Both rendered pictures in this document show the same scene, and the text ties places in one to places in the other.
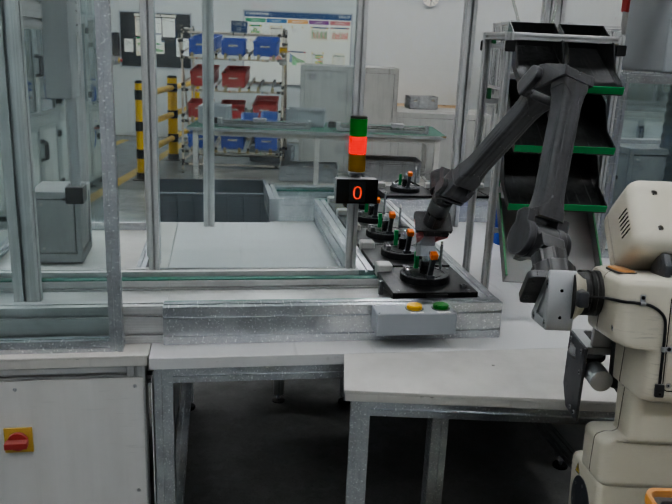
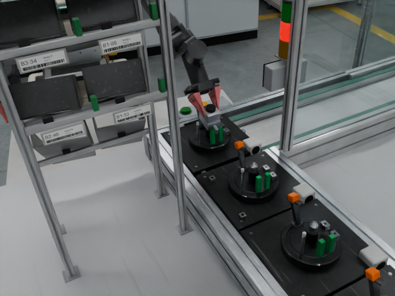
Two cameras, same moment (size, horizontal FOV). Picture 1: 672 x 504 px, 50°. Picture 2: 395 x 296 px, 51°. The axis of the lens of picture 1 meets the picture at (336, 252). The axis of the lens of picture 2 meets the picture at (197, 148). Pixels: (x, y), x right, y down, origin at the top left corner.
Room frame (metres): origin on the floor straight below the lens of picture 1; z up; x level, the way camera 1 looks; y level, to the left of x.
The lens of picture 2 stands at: (3.03, -0.58, 1.74)
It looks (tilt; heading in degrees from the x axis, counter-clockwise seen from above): 36 degrees down; 165
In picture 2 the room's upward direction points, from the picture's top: 3 degrees counter-clockwise
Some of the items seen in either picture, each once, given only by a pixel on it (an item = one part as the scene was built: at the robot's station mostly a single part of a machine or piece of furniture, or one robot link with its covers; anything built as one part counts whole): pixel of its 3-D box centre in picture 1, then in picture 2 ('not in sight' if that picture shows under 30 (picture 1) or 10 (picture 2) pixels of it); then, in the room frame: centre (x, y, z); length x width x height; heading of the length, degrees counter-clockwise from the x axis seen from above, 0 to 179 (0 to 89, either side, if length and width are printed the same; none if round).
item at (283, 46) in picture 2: (356, 162); (287, 47); (2.08, -0.05, 1.28); 0.05 x 0.05 x 0.05
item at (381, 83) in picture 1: (391, 121); not in sight; (9.84, -0.67, 0.69); 2.42 x 1.03 x 1.38; 90
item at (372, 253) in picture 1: (403, 241); (253, 174); (2.24, -0.21, 1.01); 0.24 x 0.24 x 0.13; 10
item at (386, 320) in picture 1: (413, 319); (203, 113); (1.77, -0.21, 0.93); 0.21 x 0.07 x 0.06; 100
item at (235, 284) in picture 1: (318, 297); (288, 132); (1.97, 0.04, 0.91); 0.84 x 0.28 x 0.10; 100
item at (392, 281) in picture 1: (423, 282); (210, 142); (1.99, -0.26, 0.96); 0.24 x 0.24 x 0.02; 10
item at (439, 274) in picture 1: (424, 275); (210, 137); (1.99, -0.26, 0.98); 0.14 x 0.14 x 0.02
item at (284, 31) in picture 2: (357, 144); (289, 29); (2.08, -0.05, 1.33); 0.05 x 0.05 x 0.05
